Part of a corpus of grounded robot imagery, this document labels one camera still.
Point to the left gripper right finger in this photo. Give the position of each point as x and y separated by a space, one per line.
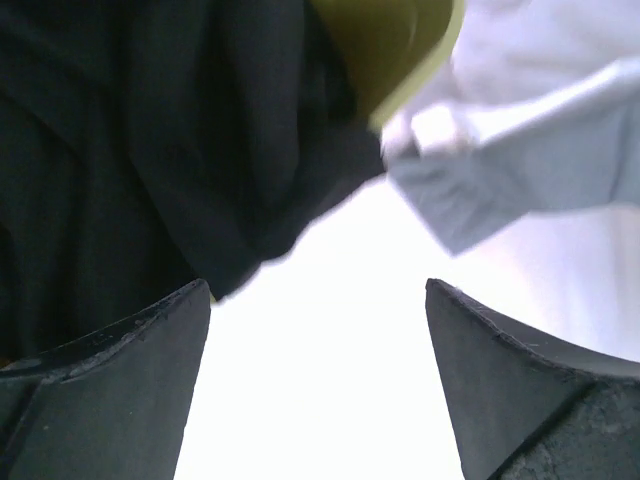
527 405

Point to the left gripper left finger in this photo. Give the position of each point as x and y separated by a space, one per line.
112 405

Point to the grey shirt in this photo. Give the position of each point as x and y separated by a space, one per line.
574 148

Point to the white shirt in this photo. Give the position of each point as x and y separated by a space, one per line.
439 128

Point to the green plastic basket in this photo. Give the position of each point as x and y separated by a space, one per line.
391 47

